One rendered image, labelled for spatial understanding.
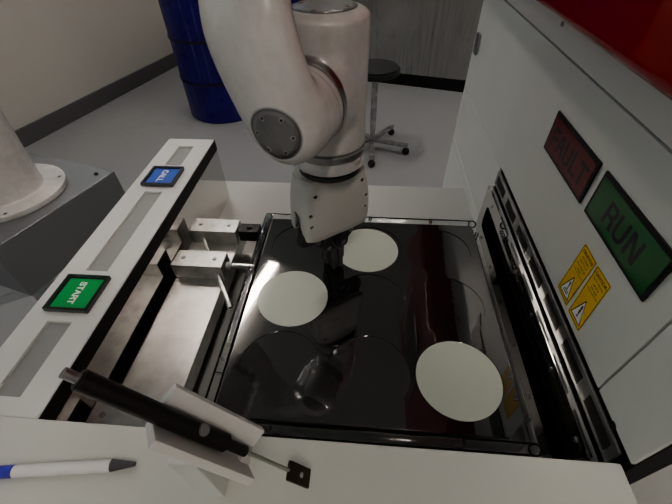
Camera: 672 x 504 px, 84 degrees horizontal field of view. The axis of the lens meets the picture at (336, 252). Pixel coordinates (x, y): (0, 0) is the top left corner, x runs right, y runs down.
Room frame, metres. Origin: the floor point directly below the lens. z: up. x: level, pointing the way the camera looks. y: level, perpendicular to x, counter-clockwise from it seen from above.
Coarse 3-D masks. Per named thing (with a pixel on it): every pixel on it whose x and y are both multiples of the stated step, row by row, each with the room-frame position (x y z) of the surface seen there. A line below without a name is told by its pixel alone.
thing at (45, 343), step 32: (160, 160) 0.61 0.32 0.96; (192, 160) 0.61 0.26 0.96; (128, 192) 0.51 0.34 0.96; (160, 192) 0.52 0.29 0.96; (128, 224) 0.44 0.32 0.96; (160, 224) 0.43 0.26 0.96; (96, 256) 0.36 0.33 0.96; (128, 256) 0.36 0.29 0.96; (32, 320) 0.26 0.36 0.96; (64, 320) 0.26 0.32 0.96; (96, 320) 0.26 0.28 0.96; (0, 352) 0.22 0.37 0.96; (32, 352) 0.22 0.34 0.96; (64, 352) 0.22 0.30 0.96; (0, 384) 0.18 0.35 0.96; (32, 384) 0.18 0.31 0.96; (32, 416) 0.15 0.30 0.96
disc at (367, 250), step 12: (348, 240) 0.45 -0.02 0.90; (360, 240) 0.45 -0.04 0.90; (372, 240) 0.45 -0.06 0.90; (384, 240) 0.45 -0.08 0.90; (348, 252) 0.42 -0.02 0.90; (360, 252) 0.42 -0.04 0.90; (372, 252) 0.42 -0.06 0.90; (384, 252) 0.42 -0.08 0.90; (396, 252) 0.42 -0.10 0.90; (348, 264) 0.39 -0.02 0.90; (360, 264) 0.39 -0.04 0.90; (372, 264) 0.39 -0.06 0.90; (384, 264) 0.39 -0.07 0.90
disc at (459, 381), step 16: (432, 352) 0.24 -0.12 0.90; (448, 352) 0.24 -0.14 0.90; (464, 352) 0.24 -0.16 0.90; (480, 352) 0.24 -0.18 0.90; (416, 368) 0.22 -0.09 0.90; (432, 368) 0.22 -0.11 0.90; (448, 368) 0.22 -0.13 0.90; (464, 368) 0.22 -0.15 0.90; (480, 368) 0.22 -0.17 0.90; (496, 368) 0.22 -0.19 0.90; (432, 384) 0.20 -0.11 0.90; (448, 384) 0.20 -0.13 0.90; (464, 384) 0.20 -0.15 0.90; (480, 384) 0.20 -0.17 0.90; (496, 384) 0.20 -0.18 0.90; (432, 400) 0.18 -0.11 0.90; (448, 400) 0.18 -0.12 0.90; (464, 400) 0.18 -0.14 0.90; (480, 400) 0.18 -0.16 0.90; (496, 400) 0.18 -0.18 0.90; (448, 416) 0.16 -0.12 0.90; (464, 416) 0.16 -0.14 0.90; (480, 416) 0.16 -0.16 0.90
